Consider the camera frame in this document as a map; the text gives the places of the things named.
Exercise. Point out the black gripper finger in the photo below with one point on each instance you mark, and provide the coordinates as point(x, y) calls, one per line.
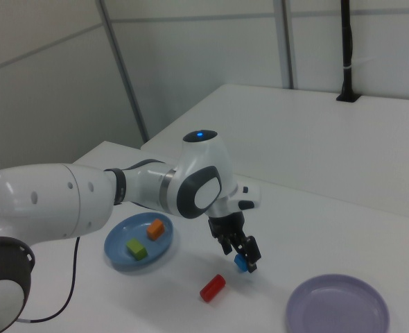
point(226, 245)
point(251, 251)

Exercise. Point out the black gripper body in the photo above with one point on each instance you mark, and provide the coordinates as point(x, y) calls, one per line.
point(227, 225)

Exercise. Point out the blue block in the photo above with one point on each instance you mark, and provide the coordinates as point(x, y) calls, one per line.
point(240, 263)

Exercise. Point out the red cylinder block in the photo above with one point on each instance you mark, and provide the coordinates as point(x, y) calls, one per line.
point(212, 288)

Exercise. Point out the orange block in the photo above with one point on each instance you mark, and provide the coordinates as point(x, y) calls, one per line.
point(155, 229)

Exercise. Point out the green block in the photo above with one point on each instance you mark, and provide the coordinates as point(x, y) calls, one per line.
point(136, 249)

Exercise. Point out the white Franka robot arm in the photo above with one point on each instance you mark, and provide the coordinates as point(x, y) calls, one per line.
point(52, 201)

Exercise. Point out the purple plate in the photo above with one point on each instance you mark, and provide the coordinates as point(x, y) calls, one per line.
point(336, 305)

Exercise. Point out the blue plate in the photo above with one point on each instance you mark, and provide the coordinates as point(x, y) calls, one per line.
point(121, 243)

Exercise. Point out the black pole with clamp base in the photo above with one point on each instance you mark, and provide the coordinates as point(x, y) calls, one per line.
point(346, 52)

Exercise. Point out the grey partition post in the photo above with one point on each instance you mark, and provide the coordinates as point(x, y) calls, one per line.
point(287, 45)

